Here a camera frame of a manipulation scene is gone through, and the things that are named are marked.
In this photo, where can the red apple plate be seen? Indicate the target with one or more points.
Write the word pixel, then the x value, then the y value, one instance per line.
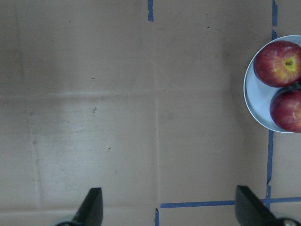
pixel 285 110
pixel 278 64

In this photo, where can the light blue plate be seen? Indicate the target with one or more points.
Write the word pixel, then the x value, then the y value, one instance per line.
pixel 258 95

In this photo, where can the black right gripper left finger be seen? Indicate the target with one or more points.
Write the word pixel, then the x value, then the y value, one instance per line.
pixel 90 213

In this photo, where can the red apple top left plate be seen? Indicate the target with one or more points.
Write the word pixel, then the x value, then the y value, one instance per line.
pixel 278 64

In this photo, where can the red apple front plate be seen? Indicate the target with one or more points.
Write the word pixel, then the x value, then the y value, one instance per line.
pixel 285 110

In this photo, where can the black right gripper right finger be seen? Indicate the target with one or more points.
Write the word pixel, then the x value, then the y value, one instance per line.
pixel 250 210

